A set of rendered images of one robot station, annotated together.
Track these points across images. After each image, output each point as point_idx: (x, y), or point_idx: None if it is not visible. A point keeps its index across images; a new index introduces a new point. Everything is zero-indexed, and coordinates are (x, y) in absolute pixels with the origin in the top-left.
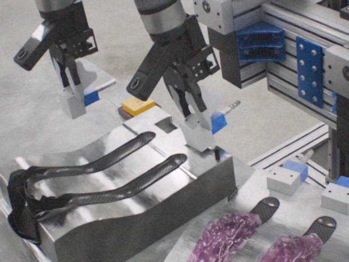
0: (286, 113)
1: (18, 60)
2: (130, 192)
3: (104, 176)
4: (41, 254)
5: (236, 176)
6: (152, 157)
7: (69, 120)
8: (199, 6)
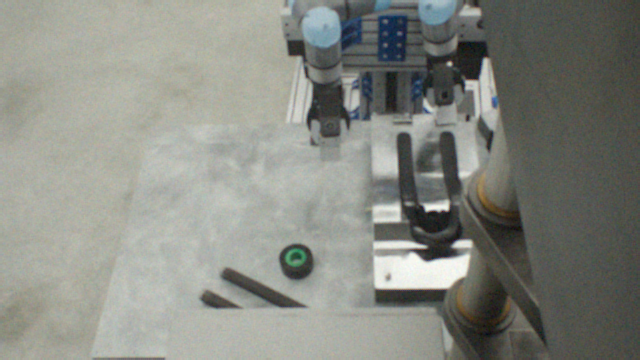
0: (218, 94)
1: (331, 132)
2: (450, 173)
3: (422, 176)
4: (461, 243)
5: None
6: (429, 146)
7: (279, 174)
8: (293, 25)
